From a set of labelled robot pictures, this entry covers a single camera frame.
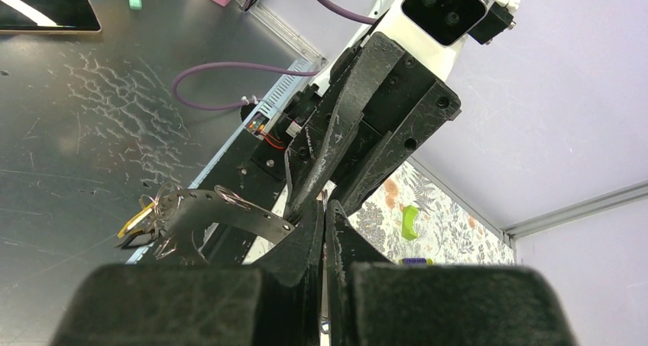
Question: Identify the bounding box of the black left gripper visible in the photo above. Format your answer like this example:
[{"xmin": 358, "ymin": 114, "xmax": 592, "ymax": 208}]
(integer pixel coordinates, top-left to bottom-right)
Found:
[{"xmin": 238, "ymin": 32, "xmax": 461, "ymax": 218}]

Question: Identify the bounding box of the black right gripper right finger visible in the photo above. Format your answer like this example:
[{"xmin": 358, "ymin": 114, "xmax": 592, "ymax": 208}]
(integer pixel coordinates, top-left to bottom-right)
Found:
[{"xmin": 326, "ymin": 200, "xmax": 576, "ymax": 345}]

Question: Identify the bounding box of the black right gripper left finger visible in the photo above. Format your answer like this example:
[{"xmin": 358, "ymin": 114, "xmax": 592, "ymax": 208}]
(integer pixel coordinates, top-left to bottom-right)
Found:
[{"xmin": 50, "ymin": 200, "xmax": 325, "ymax": 345}]

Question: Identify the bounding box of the silver key bunch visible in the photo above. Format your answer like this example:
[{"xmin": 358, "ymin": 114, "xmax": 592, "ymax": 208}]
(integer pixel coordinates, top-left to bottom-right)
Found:
[{"xmin": 116, "ymin": 192, "xmax": 219, "ymax": 266}]

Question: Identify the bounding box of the yellow key tag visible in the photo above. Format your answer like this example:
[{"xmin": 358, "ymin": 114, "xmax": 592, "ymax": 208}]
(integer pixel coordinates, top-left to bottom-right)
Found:
[{"xmin": 116, "ymin": 202, "xmax": 154, "ymax": 248}]

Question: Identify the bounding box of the purple yellow marker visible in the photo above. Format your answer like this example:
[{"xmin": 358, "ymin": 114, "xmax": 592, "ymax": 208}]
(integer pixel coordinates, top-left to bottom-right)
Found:
[{"xmin": 399, "ymin": 257, "xmax": 433, "ymax": 266}]

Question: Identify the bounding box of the green marker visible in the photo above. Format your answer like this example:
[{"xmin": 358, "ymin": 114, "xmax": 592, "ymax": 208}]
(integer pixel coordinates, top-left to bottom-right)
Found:
[{"xmin": 401, "ymin": 205, "xmax": 419, "ymax": 241}]

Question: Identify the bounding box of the black smartphone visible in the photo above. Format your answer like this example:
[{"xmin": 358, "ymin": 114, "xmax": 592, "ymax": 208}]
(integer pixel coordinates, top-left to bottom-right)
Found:
[{"xmin": 1, "ymin": 0, "xmax": 102, "ymax": 34}]

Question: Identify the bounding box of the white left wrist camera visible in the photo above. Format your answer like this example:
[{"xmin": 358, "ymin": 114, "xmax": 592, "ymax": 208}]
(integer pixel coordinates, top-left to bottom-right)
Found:
[{"xmin": 400, "ymin": 0, "xmax": 521, "ymax": 46}]

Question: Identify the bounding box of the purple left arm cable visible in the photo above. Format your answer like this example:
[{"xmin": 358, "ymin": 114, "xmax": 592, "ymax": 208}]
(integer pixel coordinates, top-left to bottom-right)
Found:
[{"xmin": 170, "ymin": 62, "xmax": 320, "ymax": 112}]

